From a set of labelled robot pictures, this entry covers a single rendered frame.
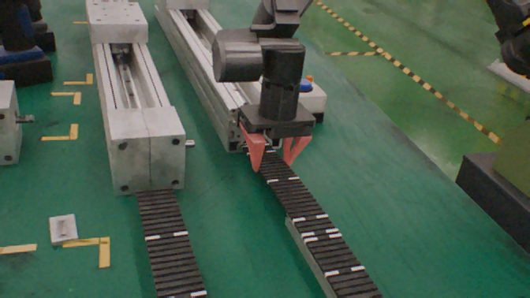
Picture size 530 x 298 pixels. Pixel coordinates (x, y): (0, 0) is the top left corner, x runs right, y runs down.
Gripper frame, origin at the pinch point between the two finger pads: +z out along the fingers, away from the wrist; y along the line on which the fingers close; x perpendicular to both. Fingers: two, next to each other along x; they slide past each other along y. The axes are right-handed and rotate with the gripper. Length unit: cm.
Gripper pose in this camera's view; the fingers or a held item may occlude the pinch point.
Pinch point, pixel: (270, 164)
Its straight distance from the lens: 79.7
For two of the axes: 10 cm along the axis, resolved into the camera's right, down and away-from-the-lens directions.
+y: -9.3, 0.9, -3.5
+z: -1.0, 8.6, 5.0
